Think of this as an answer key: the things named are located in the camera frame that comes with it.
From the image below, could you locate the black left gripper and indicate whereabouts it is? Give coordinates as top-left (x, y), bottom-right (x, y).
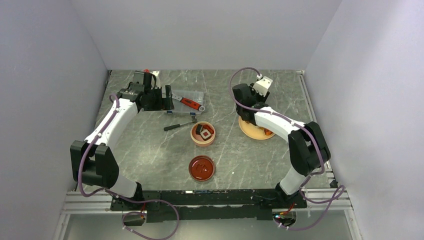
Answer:
top-left (142, 85), bottom-right (174, 112)

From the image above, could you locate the black sushi roll piece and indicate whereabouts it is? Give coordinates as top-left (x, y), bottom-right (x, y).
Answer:
top-left (194, 124), bottom-right (204, 135)

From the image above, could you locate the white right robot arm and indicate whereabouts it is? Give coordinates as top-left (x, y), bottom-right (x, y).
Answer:
top-left (230, 83), bottom-right (331, 208)

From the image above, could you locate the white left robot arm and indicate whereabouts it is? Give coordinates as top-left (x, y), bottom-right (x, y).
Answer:
top-left (70, 70), bottom-right (174, 210)

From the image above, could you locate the clear plastic screw box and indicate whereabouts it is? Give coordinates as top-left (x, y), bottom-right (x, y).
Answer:
top-left (166, 89), bottom-right (206, 115)

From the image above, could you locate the round pink lunch box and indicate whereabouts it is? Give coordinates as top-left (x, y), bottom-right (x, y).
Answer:
top-left (190, 121), bottom-right (217, 147)

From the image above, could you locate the red round lunch box lid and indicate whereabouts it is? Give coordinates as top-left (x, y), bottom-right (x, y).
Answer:
top-left (188, 155), bottom-right (216, 182)

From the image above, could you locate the tan round plate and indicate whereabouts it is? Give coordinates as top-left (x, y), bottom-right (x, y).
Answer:
top-left (238, 116), bottom-right (275, 140)

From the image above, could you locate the orange red food piece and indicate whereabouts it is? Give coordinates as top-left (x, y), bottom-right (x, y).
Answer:
top-left (263, 128), bottom-right (274, 136)

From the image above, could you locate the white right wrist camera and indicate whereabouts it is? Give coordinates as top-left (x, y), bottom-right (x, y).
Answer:
top-left (252, 74), bottom-right (273, 97)

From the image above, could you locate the red handled adjustable wrench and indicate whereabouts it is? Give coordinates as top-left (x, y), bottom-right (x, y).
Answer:
top-left (172, 94), bottom-right (206, 112)

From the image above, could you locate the small black handled hammer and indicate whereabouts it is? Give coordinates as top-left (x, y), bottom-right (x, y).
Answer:
top-left (163, 113), bottom-right (198, 132)

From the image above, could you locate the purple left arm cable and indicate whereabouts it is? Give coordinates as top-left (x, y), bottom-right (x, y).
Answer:
top-left (77, 93), bottom-right (180, 240)

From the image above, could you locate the aluminium rail on right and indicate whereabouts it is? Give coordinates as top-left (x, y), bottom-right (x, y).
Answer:
top-left (296, 70), bottom-right (335, 181)

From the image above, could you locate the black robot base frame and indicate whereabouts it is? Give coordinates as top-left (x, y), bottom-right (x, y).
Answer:
top-left (110, 188), bottom-right (307, 223)

